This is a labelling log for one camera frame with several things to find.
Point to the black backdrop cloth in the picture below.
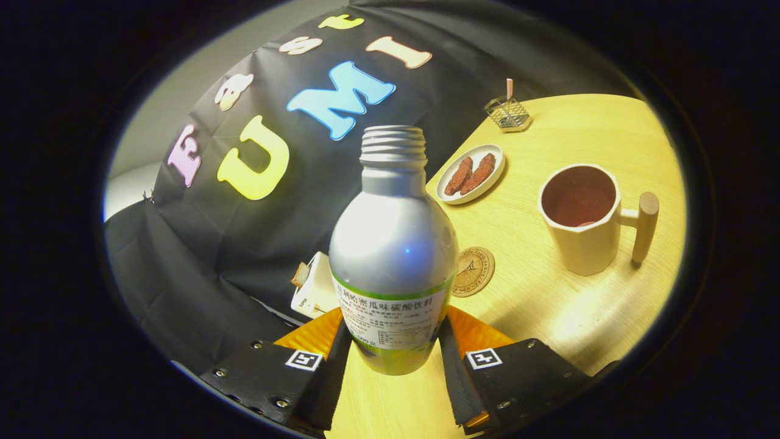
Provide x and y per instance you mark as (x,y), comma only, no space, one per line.
(244,256)

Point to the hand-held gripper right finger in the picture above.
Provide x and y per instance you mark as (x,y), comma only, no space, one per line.
(456,381)

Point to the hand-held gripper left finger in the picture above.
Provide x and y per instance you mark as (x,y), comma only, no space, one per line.
(332,381)

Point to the wooden table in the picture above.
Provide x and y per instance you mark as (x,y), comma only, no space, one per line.
(548,317)

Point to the brown sausage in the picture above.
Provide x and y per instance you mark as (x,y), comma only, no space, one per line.
(458,177)
(479,174)

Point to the toast slice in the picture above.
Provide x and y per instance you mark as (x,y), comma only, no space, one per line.
(300,274)

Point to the round brown coaster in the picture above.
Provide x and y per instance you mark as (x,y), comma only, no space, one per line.
(475,271)

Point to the silver bottle with green label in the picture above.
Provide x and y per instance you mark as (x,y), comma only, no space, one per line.
(393,244)

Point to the white oval plate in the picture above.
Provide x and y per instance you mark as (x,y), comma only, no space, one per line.
(495,160)

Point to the pink stick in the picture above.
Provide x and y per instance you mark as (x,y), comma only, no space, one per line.
(509,88)

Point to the white toaster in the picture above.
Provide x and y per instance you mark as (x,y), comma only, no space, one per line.
(317,286)

